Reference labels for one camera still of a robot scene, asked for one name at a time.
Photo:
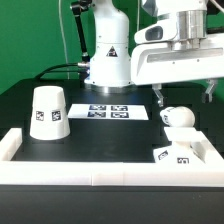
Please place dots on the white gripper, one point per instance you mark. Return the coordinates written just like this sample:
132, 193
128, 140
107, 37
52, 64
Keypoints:
177, 48

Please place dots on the white lamp bulb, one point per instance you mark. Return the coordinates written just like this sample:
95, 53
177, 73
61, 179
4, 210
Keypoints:
178, 116

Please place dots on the white lamp base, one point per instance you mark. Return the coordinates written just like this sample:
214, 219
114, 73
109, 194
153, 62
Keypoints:
179, 152

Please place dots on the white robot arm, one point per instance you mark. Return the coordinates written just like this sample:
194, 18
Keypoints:
110, 67

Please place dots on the white lamp shade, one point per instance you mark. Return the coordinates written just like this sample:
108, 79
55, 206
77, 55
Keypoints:
49, 120

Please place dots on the white marker sheet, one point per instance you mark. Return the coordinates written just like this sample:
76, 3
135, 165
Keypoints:
111, 112

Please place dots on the white U-shaped fence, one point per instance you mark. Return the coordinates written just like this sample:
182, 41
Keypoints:
208, 174

